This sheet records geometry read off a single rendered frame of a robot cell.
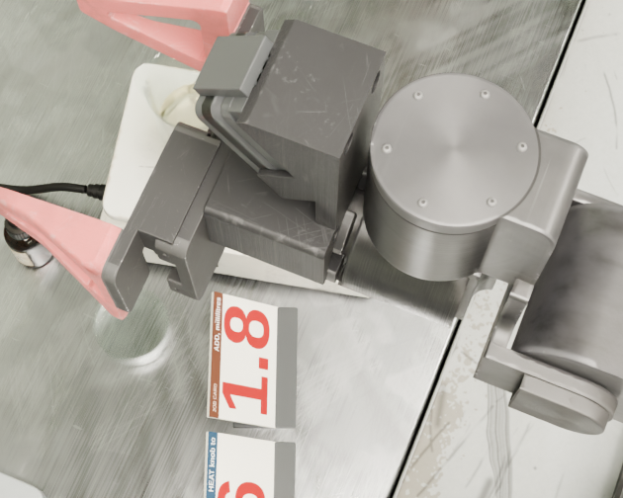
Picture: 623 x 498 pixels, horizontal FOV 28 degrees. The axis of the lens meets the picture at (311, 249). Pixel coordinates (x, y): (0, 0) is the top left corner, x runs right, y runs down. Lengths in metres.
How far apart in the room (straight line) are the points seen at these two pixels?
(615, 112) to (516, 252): 0.58
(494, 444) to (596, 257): 0.43
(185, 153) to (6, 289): 0.48
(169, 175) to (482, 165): 0.13
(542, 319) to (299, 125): 0.13
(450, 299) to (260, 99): 0.12
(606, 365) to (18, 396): 0.54
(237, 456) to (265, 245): 0.40
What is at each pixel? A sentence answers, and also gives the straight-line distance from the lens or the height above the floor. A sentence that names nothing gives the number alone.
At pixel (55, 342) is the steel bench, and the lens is 0.93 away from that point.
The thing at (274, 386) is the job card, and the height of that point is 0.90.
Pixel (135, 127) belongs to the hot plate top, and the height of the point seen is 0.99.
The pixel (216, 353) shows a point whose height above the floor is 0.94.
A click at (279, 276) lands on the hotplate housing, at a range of 0.90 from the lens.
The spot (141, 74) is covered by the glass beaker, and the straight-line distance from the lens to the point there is 0.81.
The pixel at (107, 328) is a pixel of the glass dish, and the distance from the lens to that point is 0.92.
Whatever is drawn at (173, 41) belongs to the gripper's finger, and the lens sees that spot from 0.56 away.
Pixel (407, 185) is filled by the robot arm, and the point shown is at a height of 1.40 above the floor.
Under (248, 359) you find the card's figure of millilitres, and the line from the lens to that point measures 0.89.
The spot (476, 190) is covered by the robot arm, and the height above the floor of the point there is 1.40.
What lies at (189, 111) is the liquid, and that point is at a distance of 0.86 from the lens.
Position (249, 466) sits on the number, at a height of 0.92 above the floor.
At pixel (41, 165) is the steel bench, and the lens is 0.98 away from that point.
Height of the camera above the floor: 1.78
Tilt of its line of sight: 71 degrees down
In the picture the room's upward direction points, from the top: 2 degrees clockwise
